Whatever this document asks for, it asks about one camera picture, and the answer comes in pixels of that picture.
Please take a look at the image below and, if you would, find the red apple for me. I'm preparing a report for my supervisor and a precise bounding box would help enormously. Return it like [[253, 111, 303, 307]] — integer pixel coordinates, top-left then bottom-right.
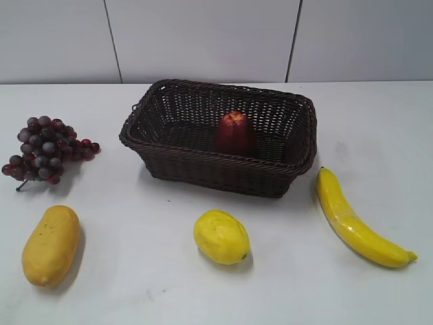
[[215, 110, 255, 156]]

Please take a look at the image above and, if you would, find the dark woven wicker basket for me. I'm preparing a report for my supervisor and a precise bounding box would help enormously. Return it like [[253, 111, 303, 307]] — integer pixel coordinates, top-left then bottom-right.
[[119, 79, 317, 198]]

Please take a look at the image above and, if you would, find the yellow lemon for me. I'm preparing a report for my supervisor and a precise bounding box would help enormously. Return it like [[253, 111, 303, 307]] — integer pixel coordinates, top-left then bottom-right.
[[193, 210, 251, 265]]

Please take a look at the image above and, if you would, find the purple grape bunch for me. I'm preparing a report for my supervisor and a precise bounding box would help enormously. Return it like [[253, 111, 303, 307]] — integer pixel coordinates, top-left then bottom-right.
[[1, 115, 101, 192]]

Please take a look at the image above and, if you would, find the yellow banana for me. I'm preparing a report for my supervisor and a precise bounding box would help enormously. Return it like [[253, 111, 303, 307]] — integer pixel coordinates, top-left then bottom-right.
[[316, 167, 418, 268]]

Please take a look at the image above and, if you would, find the yellow mango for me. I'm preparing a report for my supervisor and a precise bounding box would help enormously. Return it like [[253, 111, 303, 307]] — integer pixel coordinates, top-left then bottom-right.
[[22, 205, 81, 287]]

